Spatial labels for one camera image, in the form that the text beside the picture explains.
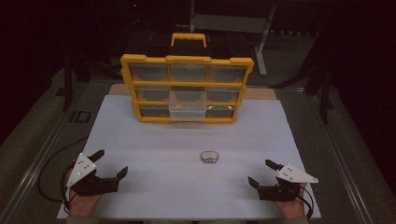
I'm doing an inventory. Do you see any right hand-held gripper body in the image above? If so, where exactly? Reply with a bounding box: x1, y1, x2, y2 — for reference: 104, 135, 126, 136
257, 162, 319, 202

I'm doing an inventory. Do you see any black cable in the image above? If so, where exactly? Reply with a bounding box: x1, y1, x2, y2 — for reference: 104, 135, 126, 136
36, 135, 90, 216
288, 184, 315, 219

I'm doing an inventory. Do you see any clear plastic drawer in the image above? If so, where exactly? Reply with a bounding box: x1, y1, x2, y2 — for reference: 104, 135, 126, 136
168, 104, 207, 122

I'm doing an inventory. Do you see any metal floor rail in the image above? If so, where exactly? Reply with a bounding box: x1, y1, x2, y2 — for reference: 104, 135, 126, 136
306, 91, 375, 224
0, 78, 94, 223

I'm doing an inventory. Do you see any person's right hand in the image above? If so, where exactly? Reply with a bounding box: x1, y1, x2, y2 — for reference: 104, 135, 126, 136
273, 183, 308, 219

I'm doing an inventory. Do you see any black stand leg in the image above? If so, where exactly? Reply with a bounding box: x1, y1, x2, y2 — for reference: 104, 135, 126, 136
319, 66, 332, 125
63, 50, 75, 112

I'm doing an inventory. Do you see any person's left hand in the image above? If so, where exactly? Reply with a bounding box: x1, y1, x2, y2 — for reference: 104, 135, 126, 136
66, 186, 104, 217

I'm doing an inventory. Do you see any small white rounded case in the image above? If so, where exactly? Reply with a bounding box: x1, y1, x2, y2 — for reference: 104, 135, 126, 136
200, 150, 220, 165

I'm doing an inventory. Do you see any yellow black drawer organizer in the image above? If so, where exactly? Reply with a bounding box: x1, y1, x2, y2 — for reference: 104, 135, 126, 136
120, 31, 255, 125

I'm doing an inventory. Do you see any grey metal stand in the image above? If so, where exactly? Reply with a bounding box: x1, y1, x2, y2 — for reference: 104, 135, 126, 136
189, 0, 278, 77

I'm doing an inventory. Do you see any white table mat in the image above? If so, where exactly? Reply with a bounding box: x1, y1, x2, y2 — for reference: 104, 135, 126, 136
56, 94, 322, 220

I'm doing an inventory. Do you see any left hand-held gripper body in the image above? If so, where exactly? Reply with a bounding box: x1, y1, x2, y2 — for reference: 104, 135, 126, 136
65, 152, 120, 198

